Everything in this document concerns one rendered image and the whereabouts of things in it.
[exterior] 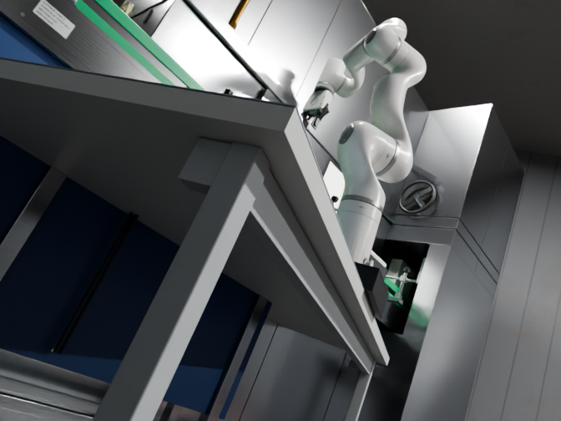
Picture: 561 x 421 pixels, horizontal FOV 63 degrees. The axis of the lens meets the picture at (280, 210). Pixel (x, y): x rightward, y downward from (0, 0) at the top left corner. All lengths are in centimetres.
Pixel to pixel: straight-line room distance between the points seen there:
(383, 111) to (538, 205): 333
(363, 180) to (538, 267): 325
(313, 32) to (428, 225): 114
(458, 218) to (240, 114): 207
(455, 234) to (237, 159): 202
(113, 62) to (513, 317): 365
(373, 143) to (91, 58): 73
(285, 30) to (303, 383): 156
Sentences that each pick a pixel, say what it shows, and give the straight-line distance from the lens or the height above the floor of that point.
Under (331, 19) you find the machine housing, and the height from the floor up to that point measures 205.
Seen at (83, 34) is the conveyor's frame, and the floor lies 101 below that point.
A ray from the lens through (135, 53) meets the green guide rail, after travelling 128.
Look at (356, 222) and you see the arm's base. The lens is 122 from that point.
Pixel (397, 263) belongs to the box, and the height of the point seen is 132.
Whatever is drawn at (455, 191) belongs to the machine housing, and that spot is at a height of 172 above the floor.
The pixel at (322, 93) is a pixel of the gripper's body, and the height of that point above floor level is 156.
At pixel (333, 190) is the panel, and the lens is 218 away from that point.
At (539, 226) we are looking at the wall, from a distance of 454.
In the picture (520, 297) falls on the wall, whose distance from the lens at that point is 428.
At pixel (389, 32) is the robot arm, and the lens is 157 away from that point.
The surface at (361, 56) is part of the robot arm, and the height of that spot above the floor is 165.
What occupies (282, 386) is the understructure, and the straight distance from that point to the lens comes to 215.
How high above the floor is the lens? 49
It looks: 19 degrees up
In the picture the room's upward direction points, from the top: 24 degrees clockwise
